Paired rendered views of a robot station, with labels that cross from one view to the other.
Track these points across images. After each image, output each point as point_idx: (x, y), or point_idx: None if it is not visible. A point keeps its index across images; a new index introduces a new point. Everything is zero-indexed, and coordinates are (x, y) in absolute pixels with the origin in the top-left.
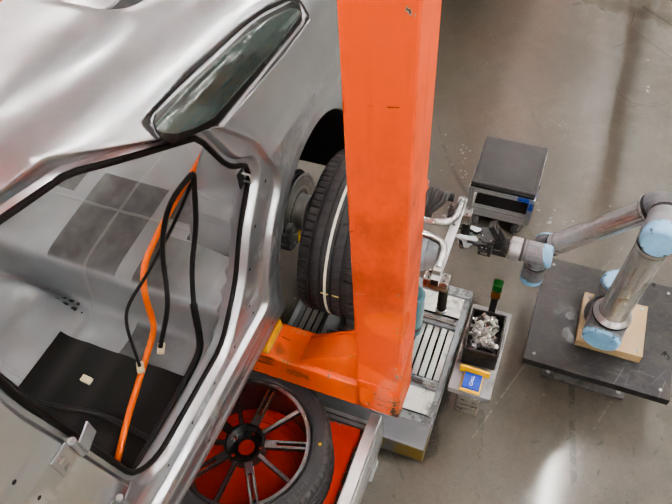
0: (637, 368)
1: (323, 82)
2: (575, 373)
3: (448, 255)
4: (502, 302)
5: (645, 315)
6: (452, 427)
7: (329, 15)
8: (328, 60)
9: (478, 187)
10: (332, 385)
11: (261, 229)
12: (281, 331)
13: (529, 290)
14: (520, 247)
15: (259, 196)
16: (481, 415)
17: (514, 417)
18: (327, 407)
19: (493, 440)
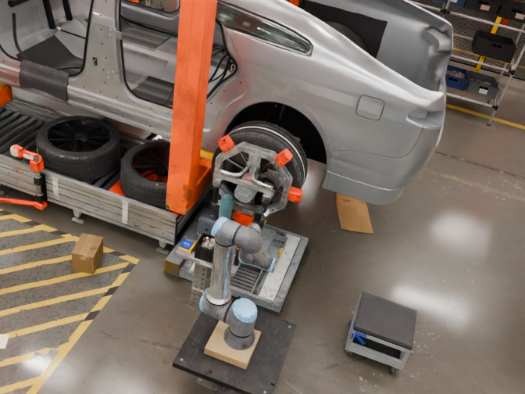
0: (199, 351)
1: (302, 93)
2: (198, 316)
3: (233, 181)
4: None
5: (239, 359)
6: (183, 288)
7: (326, 71)
8: (312, 88)
9: (360, 298)
10: None
11: (226, 98)
12: (211, 159)
13: (289, 349)
14: (249, 226)
15: (233, 83)
16: (190, 303)
17: (187, 319)
18: (188, 212)
19: (173, 306)
